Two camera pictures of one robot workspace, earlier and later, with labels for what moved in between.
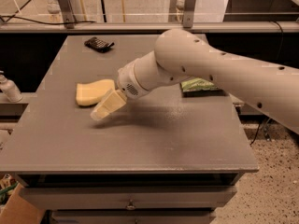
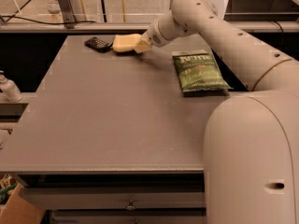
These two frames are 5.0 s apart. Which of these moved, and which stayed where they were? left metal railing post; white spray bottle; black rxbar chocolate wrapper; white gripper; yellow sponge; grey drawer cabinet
Moved: white gripper; yellow sponge
Stayed: black rxbar chocolate wrapper; grey drawer cabinet; left metal railing post; white spray bottle
